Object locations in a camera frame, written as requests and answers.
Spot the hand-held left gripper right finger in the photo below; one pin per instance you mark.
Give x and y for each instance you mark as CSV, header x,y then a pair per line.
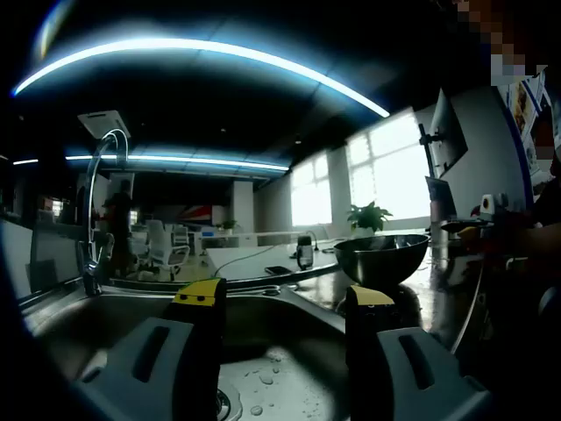
x,y
394,386

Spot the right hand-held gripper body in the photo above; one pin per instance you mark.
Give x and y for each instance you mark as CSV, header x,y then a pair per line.
x,y
493,206

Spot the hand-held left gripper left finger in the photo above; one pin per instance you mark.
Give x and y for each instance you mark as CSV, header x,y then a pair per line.
x,y
131,386

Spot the metal bowl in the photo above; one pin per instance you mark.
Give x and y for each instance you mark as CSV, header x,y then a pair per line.
x,y
379,263

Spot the stainless steel sink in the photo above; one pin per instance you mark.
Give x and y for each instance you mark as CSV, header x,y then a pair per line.
x,y
280,324

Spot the sink drain strainer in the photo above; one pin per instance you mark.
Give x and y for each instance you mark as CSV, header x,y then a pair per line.
x,y
225,405

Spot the dark water bottle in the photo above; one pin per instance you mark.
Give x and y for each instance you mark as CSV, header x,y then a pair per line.
x,y
304,254

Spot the large potted green plant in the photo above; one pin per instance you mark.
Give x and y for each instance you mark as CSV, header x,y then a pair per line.
x,y
368,217

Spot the white office chair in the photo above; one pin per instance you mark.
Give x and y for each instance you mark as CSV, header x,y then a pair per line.
x,y
164,245

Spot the black smartphone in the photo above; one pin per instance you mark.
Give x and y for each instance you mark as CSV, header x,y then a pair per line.
x,y
278,270

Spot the white office desk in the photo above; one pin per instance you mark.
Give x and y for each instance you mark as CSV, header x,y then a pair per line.
x,y
245,261

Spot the chrome gooseneck faucet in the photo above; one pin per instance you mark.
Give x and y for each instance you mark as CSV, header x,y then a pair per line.
x,y
91,210

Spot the small potted green plant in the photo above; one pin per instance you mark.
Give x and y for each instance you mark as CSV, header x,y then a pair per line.
x,y
228,226

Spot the short ceiling light strip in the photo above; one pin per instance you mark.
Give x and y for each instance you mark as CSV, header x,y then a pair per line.
x,y
197,160

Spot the small ceiling light strip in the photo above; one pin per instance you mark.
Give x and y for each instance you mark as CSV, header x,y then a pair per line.
x,y
25,161

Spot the ceiling air conditioner vent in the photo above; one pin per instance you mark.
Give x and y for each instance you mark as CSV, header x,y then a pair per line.
x,y
103,122

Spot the long ceiling light strip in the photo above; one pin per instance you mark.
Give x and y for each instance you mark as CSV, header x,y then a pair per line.
x,y
197,44

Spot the wall poster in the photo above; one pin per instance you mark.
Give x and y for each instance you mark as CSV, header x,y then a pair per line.
x,y
523,109

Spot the striped wall mural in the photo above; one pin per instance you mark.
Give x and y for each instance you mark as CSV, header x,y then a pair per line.
x,y
197,214

